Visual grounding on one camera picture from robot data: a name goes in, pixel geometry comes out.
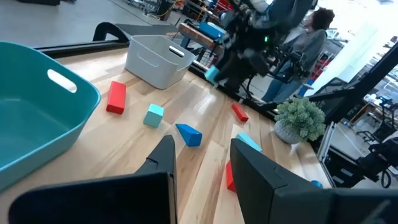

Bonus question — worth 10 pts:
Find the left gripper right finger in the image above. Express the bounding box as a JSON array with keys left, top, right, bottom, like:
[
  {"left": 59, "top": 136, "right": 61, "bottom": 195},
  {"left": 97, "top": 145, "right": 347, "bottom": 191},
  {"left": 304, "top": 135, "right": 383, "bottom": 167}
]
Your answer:
[{"left": 229, "top": 138, "right": 398, "bottom": 224}]

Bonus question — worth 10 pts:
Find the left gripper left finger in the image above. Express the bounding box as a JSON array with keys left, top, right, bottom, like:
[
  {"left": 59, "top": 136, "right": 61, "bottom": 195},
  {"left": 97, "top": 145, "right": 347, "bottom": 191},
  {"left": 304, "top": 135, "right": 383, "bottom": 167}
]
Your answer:
[{"left": 8, "top": 135, "right": 178, "bottom": 224}]

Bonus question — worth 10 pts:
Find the red thin bar block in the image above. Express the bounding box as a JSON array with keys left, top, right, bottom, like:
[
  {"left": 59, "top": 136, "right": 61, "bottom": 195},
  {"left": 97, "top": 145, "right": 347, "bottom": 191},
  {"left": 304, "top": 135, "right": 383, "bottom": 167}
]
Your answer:
[{"left": 231, "top": 102, "right": 249, "bottom": 123}]

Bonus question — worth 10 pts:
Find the red thick chamfered block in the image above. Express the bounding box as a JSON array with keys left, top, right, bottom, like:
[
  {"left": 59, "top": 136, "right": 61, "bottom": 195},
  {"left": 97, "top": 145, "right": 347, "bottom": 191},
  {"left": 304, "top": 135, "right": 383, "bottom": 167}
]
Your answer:
[{"left": 226, "top": 160, "right": 237, "bottom": 193}]

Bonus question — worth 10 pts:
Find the light cyan long block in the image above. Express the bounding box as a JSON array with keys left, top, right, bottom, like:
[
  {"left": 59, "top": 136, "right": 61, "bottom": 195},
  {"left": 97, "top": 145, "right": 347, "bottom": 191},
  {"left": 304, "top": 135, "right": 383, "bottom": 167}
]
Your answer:
[{"left": 235, "top": 132, "right": 263, "bottom": 153}]

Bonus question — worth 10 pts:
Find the light cyan cube block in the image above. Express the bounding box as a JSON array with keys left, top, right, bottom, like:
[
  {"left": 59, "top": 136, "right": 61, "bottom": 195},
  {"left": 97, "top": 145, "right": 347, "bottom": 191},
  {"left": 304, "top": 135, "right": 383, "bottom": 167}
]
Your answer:
[{"left": 142, "top": 103, "right": 165, "bottom": 128}]

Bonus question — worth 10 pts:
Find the blue triangular wedge block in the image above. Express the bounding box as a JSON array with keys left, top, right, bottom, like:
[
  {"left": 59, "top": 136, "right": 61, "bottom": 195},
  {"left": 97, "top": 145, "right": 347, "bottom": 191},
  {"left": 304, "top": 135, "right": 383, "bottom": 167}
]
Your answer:
[{"left": 175, "top": 123, "right": 203, "bottom": 147}]

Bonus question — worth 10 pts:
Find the light blue plastic cap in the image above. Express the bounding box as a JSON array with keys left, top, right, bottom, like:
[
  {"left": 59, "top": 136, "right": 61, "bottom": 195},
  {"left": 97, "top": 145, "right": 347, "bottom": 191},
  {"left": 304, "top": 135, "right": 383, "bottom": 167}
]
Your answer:
[{"left": 204, "top": 65, "right": 220, "bottom": 85}]

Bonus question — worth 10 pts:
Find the blue box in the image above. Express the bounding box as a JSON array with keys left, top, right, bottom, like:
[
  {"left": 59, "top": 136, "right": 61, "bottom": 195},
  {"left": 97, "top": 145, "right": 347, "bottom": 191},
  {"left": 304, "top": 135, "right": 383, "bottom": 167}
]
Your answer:
[{"left": 198, "top": 21, "right": 227, "bottom": 40}]

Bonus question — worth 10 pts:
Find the wooden workbench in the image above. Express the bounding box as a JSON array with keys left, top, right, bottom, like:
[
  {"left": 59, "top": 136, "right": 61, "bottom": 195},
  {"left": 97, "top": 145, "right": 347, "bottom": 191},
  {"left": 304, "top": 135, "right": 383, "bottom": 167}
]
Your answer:
[{"left": 178, "top": 22, "right": 225, "bottom": 56}]

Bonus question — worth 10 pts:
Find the person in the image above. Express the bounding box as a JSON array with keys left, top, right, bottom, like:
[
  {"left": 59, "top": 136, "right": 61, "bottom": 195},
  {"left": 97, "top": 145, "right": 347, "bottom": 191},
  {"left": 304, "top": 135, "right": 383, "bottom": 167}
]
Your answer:
[{"left": 261, "top": 7, "right": 336, "bottom": 103}]

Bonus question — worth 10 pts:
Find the green artificial potted plant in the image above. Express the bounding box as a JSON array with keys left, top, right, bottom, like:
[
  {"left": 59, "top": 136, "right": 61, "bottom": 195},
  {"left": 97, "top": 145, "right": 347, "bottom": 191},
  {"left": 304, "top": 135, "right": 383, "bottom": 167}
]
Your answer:
[{"left": 274, "top": 96, "right": 326, "bottom": 145}]

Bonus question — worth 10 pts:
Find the clear bin top right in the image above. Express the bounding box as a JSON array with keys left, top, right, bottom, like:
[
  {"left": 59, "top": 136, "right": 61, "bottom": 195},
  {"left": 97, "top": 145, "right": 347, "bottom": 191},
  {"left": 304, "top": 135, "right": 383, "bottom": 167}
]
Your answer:
[{"left": 124, "top": 34, "right": 197, "bottom": 90}]

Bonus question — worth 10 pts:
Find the red long flat block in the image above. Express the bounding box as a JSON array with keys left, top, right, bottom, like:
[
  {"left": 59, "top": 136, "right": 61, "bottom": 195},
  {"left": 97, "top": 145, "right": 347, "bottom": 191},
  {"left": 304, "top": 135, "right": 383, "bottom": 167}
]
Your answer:
[{"left": 106, "top": 81, "right": 127, "bottom": 115}]

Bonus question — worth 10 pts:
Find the black machine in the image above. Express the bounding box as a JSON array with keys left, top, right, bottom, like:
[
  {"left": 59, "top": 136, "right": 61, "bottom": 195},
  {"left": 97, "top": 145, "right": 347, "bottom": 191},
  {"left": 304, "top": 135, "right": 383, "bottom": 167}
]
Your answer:
[{"left": 357, "top": 130, "right": 398, "bottom": 189}]

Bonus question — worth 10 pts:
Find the teal plastic bin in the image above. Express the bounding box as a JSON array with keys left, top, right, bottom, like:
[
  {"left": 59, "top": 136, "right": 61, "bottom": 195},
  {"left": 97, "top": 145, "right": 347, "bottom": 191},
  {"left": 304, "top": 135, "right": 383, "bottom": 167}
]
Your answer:
[{"left": 0, "top": 41, "right": 102, "bottom": 191}]

